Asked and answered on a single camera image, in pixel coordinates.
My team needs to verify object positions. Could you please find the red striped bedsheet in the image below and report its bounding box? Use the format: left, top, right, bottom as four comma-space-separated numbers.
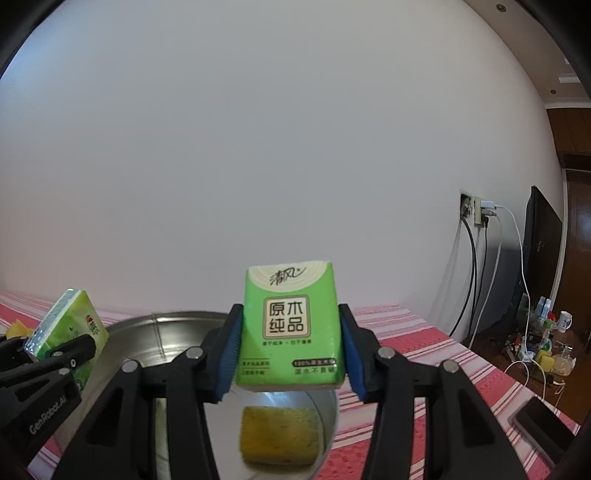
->
0, 290, 580, 480

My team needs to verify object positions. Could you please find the wall socket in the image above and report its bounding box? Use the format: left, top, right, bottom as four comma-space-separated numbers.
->
459, 188, 490, 228

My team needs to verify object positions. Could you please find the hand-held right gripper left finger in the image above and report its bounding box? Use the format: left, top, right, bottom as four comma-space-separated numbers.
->
53, 302, 245, 480

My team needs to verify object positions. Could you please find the wooden wardrobe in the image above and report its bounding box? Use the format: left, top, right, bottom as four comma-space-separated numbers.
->
546, 105, 591, 416

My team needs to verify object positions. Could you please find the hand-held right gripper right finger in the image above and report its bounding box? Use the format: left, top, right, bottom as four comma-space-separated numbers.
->
338, 302, 529, 480

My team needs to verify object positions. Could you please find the white cable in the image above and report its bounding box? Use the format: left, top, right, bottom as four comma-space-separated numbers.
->
494, 205, 566, 398

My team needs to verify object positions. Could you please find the round metal tin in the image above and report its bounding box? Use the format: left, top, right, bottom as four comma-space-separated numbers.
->
41, 311, 340, 480

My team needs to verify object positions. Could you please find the black television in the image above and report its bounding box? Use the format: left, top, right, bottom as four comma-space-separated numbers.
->
501, 185, 564, 334

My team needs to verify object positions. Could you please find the black cable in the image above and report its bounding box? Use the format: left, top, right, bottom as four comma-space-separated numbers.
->
449, 215, 478, 340

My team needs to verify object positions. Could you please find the yellow packet at right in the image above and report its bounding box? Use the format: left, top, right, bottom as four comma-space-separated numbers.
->
239, 405, 322, 466

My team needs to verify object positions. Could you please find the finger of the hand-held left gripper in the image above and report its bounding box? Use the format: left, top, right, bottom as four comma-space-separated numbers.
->
0, 335, 98, 391
0, 335, 31, 367

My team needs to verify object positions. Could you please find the large yellow packet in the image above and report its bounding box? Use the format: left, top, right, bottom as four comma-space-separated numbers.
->
6, 320, 37, 341

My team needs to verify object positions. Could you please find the light green tissue pack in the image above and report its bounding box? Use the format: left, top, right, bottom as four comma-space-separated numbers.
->
24, 289, 110, 393

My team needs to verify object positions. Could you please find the black phone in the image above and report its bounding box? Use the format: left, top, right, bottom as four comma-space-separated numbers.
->
508, 396, 579, 467

